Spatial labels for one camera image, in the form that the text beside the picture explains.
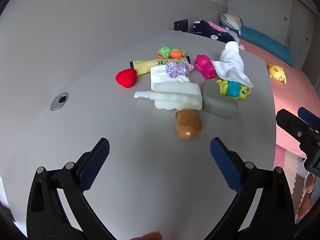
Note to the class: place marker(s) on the green and orange turtle toy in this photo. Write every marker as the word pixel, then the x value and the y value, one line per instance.
pixel 166 51

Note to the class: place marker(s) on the white plastic strip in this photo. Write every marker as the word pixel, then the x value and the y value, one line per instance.
pixel 142 95

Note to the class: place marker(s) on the navy printed blanket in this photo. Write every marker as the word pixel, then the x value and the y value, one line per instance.
pixel 205 30

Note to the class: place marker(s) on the brown bear toy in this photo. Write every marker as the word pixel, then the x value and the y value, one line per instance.
pixel 188 123

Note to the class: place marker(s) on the yellow snack packet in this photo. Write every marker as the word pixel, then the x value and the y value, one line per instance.
pixel 143 66

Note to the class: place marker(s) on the white cloth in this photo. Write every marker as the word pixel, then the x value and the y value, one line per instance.
pixel 232 60

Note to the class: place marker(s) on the checked pillow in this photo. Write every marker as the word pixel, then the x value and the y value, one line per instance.
pixel 231 20

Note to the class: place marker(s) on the black wall socket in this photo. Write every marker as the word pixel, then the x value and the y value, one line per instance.
pixel 180 25

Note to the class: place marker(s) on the yellow duck toy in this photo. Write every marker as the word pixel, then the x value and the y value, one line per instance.
pixel 276 72

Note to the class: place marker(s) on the white paper card packet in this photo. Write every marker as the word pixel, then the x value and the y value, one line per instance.
pixel 157 76

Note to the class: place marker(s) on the teal blanket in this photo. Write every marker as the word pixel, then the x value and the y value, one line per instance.
pixel 262 41

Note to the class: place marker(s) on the white foam piece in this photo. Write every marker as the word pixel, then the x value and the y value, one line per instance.
pixel 177 96

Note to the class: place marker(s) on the pink bed sheet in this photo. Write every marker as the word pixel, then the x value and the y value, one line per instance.
pixel 292 92

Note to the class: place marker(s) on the pastel foam floor mat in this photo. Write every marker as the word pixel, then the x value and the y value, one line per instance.
pixel 287 160

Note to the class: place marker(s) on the grey foam block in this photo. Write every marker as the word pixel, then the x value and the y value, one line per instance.
pixel 217 102

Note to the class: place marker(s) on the white wardrobe door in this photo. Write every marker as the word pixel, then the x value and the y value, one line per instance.
pixel 300 22

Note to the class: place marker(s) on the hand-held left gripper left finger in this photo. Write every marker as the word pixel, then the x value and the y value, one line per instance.
pixel 96 165

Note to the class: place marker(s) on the person's left hand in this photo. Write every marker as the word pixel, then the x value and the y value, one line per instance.
pixel 150 236

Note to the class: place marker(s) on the green and blue frog toy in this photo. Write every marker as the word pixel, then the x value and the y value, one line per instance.
pixel 232 90

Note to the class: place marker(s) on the pink animal toy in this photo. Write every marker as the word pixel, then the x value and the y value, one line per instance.
pixel 205 66

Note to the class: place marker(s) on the pink cloth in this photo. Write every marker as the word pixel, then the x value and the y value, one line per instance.
pixel 215 26

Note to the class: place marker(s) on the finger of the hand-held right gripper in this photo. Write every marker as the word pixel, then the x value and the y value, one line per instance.
pixel 290 125
pixel 308 116

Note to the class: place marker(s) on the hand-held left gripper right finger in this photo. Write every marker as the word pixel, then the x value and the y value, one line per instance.
pixel 225 165

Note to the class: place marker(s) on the red heart toy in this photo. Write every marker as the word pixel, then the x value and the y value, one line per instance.
pixel 126 78

